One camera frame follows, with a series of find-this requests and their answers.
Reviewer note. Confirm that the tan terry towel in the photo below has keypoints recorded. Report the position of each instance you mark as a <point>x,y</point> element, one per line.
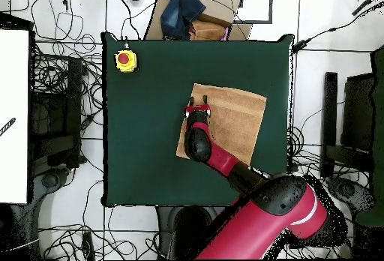
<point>237,123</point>

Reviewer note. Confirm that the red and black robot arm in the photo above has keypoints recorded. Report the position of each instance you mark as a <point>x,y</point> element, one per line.
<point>255,219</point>

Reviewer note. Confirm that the black flat bar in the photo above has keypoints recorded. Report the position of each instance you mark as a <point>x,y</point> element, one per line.
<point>329,123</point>

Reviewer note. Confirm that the black flat board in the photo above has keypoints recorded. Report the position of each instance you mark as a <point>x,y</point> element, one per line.
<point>358,111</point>

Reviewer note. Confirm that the white flat panel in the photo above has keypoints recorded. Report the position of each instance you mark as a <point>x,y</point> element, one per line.
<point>13,117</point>

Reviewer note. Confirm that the folded orange cloth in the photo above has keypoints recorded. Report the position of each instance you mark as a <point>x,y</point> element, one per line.
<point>208,31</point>

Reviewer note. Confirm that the yellow emergency stop button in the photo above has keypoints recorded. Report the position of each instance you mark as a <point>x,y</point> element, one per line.
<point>126,60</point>

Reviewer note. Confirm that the blue jeans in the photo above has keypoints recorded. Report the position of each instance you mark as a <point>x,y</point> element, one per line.
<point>180,12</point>

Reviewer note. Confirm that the brown cardboard box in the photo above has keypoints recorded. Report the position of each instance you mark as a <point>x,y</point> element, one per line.
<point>216,6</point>

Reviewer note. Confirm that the grey floor stand base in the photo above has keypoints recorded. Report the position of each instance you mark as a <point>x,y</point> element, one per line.
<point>49,180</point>

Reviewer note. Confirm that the small black power strip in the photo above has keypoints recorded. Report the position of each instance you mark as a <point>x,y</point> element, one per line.
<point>88,244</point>

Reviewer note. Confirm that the black floor stand base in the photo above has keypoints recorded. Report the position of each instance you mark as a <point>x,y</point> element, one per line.
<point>354,192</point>

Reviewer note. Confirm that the black ribbed rod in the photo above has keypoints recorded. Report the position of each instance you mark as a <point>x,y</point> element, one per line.
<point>7,126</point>

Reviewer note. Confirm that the black thin rod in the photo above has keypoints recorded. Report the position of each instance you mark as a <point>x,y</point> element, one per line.
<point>367,1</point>

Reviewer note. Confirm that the black square frame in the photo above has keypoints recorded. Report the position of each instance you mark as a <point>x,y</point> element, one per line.
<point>271,6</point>

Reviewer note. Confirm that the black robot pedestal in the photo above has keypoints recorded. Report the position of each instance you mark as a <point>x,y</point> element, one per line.
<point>174,231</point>

